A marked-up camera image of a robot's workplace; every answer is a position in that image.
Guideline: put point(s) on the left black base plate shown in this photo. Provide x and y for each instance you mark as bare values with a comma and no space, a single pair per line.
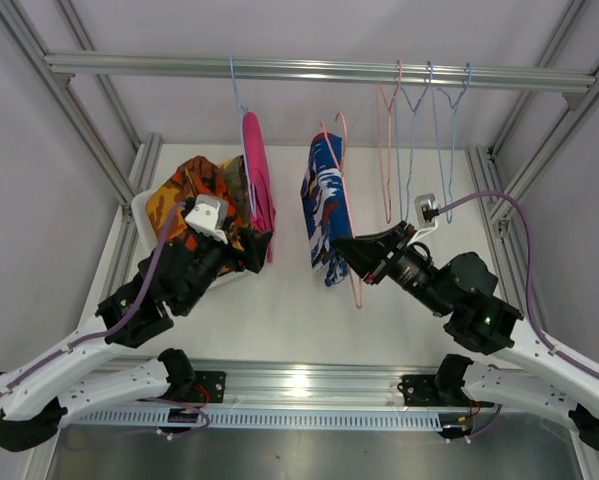
208,387

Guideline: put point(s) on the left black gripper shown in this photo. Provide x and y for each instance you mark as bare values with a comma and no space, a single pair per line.
254,251

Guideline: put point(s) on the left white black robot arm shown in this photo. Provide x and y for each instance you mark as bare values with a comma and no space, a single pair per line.
50,392

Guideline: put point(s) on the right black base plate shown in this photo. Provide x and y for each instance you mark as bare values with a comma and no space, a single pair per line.
419,390

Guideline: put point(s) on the blue hanger of camouflage trousers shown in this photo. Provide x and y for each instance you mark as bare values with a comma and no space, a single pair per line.
405,170

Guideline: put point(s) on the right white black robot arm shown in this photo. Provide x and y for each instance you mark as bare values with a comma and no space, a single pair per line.
553,381

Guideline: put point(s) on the white slotted cable duct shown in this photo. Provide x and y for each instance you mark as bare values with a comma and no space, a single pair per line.
243,418

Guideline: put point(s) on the aluminium frame left posts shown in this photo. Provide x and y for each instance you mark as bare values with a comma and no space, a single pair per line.
30,43

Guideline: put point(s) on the aluminium frame right posts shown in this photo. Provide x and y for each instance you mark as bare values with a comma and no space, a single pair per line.
546,154

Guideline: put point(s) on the aluminium frame posts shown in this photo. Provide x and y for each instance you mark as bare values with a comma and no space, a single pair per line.
30,43
546,154

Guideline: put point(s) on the yellow grey camouflage trousers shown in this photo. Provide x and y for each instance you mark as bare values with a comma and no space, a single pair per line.
234,174

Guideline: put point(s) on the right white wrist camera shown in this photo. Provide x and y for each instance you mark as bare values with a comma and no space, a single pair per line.
427,211

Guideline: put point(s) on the orange camouflage trousers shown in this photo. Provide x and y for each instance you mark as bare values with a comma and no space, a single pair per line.
165,210

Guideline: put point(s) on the aluminium hanging rail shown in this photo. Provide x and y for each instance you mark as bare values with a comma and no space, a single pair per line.
532,79

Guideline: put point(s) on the blue white patterned trousers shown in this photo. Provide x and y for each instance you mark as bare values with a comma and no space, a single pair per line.
324,210

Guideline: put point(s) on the pink hanger of orange trousers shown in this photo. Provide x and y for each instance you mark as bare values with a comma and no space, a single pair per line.
385,114

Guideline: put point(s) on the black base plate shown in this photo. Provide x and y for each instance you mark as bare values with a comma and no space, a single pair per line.
208,387
419,390

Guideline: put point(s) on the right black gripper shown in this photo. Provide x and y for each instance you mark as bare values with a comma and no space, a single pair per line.
364,252

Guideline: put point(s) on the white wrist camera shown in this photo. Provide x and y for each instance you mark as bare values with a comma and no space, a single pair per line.
207,216
427,211

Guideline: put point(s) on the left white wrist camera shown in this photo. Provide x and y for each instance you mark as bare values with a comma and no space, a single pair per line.
207,216

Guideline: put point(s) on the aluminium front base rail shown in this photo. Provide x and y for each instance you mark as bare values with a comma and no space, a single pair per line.
319,387

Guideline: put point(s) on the pink trousers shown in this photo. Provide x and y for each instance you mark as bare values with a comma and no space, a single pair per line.
262,208

